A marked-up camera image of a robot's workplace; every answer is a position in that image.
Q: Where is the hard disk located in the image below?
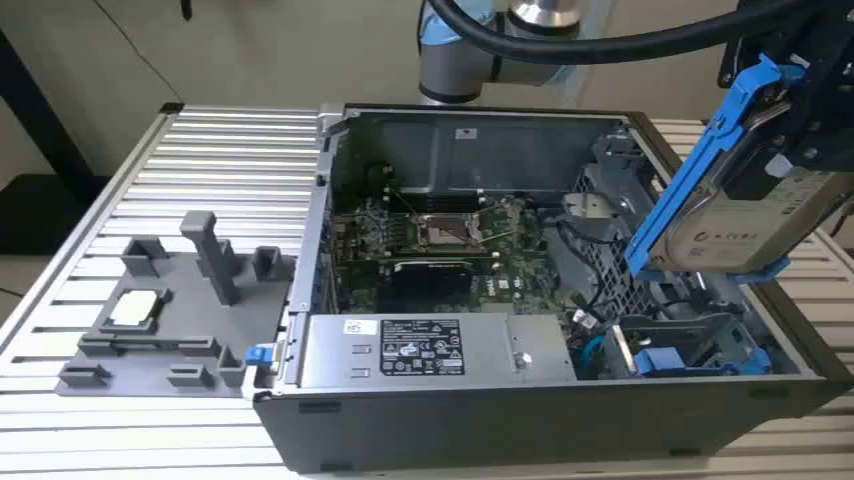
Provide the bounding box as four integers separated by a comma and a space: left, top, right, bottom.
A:
623, 52, 854, 286

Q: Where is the metal disk bay cage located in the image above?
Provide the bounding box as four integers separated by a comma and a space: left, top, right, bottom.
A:
546, 164, 802, 381

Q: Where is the empty blue disk carrier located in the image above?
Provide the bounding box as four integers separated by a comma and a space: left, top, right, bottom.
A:
632, 345, 779, 379

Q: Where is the metal socket cover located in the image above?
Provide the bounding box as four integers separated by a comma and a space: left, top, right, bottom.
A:
470, 198, 526, 236

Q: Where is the green motherboard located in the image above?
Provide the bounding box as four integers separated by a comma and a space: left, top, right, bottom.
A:
330, 194, 582, 316

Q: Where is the silver chipset heat sink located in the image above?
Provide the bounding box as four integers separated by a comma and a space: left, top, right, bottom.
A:
494, 273, 528, 297

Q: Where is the CPU socket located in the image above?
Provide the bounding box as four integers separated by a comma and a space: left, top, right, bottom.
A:
416, 212, 482, 250

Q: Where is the black graphics card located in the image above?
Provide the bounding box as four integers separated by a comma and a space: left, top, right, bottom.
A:
386, 257, 492, 314

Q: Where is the black PC case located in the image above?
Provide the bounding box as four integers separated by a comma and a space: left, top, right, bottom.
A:
251, 102, 854, 475

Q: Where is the silver power supply unit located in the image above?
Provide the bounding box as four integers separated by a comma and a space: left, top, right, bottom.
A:
303, 313, 576, 389

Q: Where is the blue case latch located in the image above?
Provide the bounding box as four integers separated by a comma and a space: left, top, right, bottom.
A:
244, 343, 276, 369

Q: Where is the grey parts rack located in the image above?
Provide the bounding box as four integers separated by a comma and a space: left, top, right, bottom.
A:
53, 210, 299, 399

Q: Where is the silver CPU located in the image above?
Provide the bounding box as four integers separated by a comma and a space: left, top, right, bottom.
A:
109, 289, 165, 326

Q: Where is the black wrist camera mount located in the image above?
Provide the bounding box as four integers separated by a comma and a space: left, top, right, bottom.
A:
717, 27, 763, 90

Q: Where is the thick black cable hose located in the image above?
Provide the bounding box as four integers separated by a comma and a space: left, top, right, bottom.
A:
424, 0, 829, 65

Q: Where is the silver metal bracket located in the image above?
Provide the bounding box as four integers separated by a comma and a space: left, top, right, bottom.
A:
563, 192, 635, 220

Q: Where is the black power wire bundle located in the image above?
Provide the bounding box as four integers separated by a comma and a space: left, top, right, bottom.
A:
556, 222, 606, 341

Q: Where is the blue flat data wire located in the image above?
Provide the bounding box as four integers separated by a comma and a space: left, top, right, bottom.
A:
576, 334, 607, 372

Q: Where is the thin wire locking lever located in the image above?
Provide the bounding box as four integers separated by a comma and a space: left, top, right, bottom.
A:
384, 183, 430, 222

